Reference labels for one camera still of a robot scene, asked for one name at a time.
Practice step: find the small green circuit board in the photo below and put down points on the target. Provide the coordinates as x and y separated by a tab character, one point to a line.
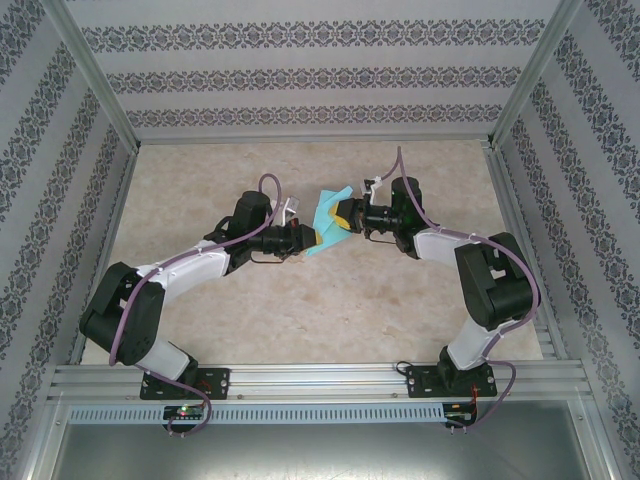
457	415
185	411

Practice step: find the long aluminium mounting rail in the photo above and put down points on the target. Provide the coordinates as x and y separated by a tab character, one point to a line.
320	380

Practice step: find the aluminium frame post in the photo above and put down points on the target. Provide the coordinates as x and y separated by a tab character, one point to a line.
100	82
531	75

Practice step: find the grey metal sheet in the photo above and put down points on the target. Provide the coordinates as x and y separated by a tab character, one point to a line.
320	455

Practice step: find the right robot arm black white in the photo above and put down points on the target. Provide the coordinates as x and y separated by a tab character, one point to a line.
467	350

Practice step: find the light blue paper sheet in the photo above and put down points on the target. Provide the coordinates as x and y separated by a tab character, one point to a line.
325	200

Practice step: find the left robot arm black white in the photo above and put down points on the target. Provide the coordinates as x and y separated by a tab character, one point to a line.
195	272

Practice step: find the aluminium frame cross bar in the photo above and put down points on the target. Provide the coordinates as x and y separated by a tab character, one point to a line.
315	139

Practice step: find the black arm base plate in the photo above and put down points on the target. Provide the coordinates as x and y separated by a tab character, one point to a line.
422	382
217	384

